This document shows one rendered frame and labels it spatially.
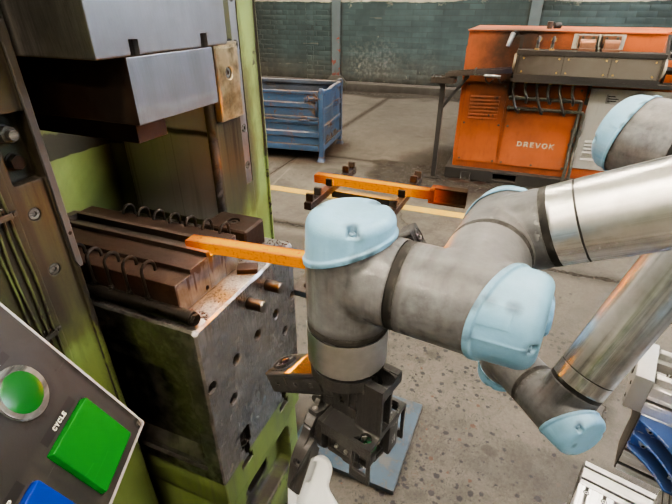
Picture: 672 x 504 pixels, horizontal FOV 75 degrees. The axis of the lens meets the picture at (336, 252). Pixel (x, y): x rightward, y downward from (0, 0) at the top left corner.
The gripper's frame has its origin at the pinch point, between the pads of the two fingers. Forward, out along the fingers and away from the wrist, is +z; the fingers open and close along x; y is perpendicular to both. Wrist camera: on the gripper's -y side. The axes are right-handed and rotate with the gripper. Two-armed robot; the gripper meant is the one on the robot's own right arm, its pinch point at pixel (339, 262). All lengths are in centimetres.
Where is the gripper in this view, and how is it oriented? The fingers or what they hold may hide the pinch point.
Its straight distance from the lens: 79.5
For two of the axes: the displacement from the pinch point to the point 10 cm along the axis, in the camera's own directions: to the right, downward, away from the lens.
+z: -9.3, -1.6, 3.4
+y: 0.3, 8.7, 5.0
